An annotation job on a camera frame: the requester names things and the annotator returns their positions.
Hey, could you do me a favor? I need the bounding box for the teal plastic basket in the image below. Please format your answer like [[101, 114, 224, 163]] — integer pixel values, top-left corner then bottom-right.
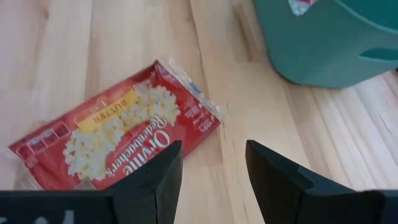
[[252, 0, 398, 90]]

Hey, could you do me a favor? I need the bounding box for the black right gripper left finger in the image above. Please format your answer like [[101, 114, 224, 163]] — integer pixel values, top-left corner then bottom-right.
[[0, 139, 184, 224]]

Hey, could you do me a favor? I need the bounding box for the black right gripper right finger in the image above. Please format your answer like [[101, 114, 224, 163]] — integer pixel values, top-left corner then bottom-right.
[[245, 139, 398, 224]]

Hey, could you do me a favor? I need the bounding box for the red popcorn bag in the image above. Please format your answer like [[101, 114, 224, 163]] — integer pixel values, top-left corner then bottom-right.
[[7, 55, 224, 191], [287, 0, 320, 17]]

